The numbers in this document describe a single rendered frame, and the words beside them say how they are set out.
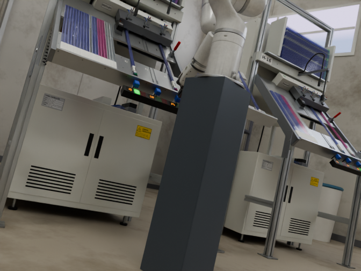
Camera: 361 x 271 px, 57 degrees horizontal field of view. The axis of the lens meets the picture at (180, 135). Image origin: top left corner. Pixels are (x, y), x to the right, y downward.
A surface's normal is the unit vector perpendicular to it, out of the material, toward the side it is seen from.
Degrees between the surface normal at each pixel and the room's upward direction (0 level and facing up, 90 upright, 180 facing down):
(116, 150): 90
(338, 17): 90
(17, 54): 90
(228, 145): 90
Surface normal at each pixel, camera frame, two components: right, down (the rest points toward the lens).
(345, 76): -0.64, -0.24
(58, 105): 0.47, 0.01
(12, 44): 0.73, 0.09
